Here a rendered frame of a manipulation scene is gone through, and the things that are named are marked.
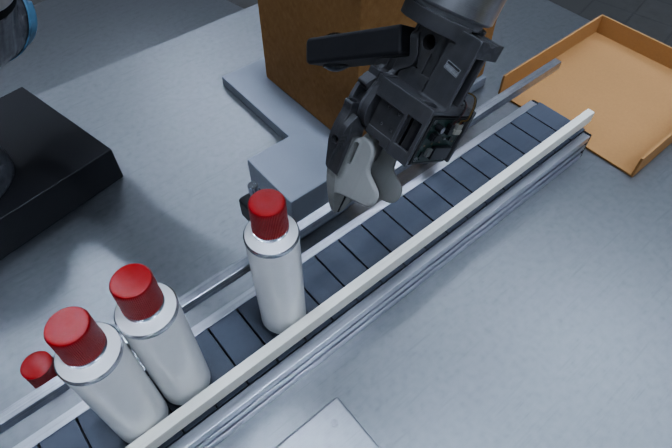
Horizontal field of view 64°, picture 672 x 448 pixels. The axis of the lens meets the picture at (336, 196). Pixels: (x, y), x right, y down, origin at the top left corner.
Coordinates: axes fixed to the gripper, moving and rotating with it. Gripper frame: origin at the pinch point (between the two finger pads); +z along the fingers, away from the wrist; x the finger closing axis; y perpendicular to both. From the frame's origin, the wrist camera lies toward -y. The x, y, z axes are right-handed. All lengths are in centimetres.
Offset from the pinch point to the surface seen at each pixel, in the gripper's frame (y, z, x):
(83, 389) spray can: 2.6, 13.6, -23.7
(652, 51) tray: -1, -23, 76
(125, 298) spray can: 1.3, 5.9, -21.4
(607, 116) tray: 3, -12, 59
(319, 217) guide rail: -3.1, 5.7, 3.5
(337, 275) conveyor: 0.1, 12.8, 7.5
